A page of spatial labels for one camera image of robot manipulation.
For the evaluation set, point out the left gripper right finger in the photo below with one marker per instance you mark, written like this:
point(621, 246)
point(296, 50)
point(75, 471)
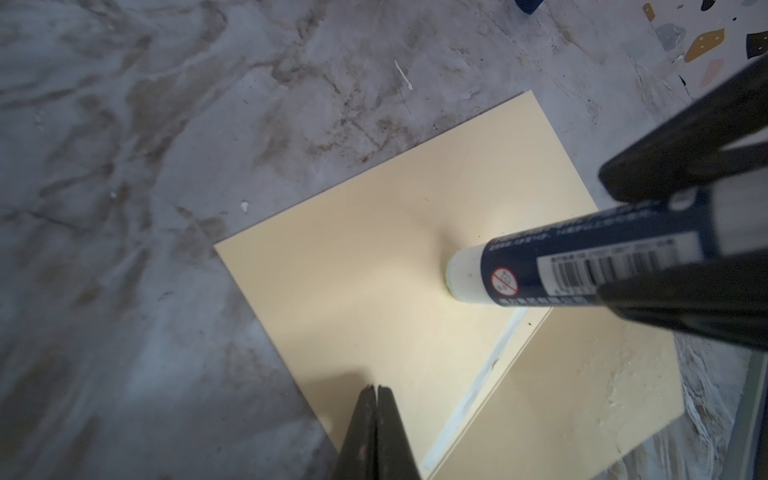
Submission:
point(394, 457)

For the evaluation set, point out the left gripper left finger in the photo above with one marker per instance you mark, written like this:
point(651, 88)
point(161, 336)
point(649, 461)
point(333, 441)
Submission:
point(358, 455)

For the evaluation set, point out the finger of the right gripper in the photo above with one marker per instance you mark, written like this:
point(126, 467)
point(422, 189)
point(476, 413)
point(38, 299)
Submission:
point(696, 146)
point(722, 299)

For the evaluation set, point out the yellow paper envelope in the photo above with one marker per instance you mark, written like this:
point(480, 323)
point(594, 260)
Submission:
point(349, 286)

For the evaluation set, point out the cream letter paper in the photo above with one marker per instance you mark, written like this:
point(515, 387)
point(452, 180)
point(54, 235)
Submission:
point(452, 427)

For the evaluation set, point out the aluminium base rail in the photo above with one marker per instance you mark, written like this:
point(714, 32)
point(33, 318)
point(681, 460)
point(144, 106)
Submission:
point(746, 457)

